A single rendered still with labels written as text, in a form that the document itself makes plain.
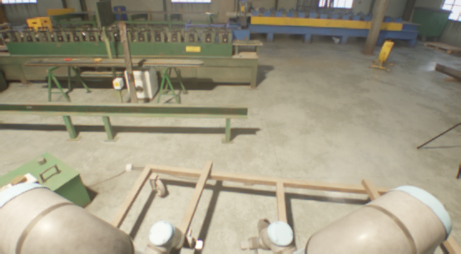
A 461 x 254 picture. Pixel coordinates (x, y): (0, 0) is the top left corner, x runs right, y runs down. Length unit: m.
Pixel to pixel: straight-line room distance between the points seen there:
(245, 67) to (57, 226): 4.36
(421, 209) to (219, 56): 4.27
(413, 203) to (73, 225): 0.58
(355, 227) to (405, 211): 0.10
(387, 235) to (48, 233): 0.53
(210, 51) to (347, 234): 4.27
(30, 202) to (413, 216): 0.66
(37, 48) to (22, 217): 5.40
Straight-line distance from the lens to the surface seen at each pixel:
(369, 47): 9.06
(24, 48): 6.01
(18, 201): 0.55
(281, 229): 1.01
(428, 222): 0.54
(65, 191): 2.50
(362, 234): 0.47
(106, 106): 3.30
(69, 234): 0.47
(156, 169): 2.42
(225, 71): 4.66
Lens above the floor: 1.89
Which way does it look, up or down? 29 degrees down
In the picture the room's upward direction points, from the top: 2 degrees clockwise
